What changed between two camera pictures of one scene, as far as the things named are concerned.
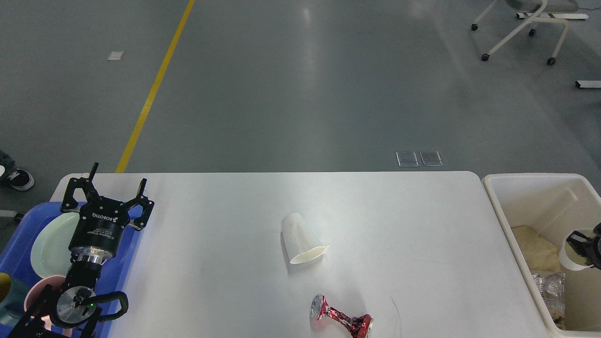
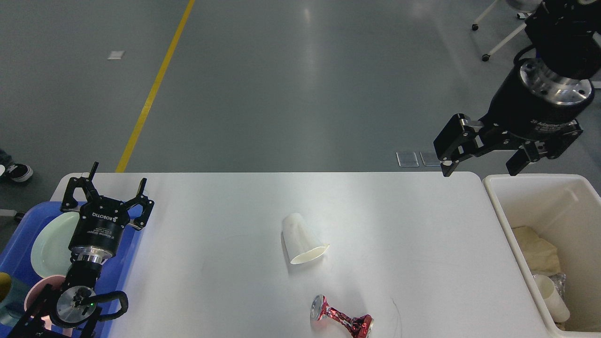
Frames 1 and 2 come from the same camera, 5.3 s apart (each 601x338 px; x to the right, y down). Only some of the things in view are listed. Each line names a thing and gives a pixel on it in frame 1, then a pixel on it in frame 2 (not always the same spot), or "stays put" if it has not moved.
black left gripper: [100, 228] stays put
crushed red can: [358, 326] stays put
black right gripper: [579, 241] to [532, 104]
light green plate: [50, 255] stays put
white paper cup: [570, 257] to [558, 308]
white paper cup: [301, 242] stays put
